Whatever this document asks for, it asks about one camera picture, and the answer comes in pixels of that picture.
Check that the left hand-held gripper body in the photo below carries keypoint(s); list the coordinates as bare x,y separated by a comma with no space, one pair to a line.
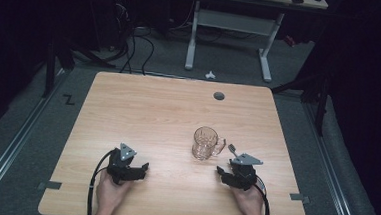
117,169

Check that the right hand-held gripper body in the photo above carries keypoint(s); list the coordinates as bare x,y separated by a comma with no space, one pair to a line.
246,172

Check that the grey tape strip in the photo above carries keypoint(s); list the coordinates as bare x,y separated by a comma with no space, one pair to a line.
299,197
50,185

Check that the small white floor object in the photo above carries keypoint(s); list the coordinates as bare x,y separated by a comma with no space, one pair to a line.
210,75

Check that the small red object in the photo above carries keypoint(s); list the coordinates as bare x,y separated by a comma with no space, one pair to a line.
289,40

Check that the person's left hand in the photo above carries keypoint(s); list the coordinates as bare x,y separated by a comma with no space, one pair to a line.
111,194

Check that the clear glass mug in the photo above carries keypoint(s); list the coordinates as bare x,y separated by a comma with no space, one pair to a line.
204,145

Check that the metal floor rail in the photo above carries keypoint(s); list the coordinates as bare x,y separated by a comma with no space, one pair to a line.
9,150
334,183

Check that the grey round table grommet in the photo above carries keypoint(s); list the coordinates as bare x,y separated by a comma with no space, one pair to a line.
219,96

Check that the white frame desk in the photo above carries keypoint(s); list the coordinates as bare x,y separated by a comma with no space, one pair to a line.
232,21

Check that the black metal stand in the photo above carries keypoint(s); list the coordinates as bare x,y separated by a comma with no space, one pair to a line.
321,105
49,72

